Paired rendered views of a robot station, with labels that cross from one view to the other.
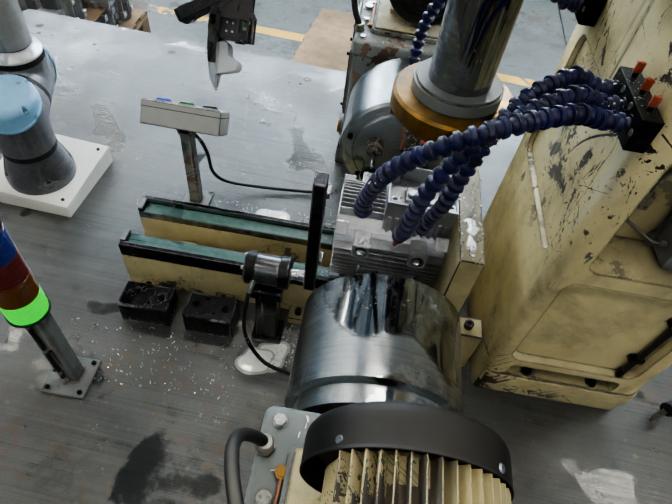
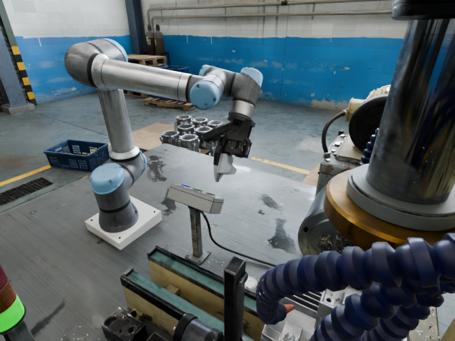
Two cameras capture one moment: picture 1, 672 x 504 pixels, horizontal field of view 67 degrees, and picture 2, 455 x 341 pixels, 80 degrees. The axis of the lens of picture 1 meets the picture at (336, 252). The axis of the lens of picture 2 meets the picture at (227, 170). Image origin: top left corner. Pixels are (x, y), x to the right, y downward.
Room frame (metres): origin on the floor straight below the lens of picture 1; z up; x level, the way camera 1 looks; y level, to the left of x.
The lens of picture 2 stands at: (0.30, -0.08, 1.53)
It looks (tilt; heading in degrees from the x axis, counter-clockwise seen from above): 28 degrees down; 30
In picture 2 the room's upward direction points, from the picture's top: straight up
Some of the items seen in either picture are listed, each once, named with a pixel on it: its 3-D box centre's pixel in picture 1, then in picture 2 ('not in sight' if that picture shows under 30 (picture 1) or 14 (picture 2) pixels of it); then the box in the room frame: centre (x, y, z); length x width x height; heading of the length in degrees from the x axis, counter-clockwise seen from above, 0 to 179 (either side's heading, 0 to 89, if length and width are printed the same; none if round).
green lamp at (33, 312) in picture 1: (22, 301); (2, 311); (0.37, 0.45, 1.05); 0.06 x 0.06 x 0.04
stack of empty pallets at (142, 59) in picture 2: not in sight; (139, 74); (5.53, 5.49, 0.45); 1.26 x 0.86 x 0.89; 86
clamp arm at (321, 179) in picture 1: (313, 237); (233, 322); (0.53, 0.04, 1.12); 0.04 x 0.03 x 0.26; 89
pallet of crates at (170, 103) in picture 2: not in sight; (174, 86); (5.03, 3.95, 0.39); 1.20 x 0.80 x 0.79; 94
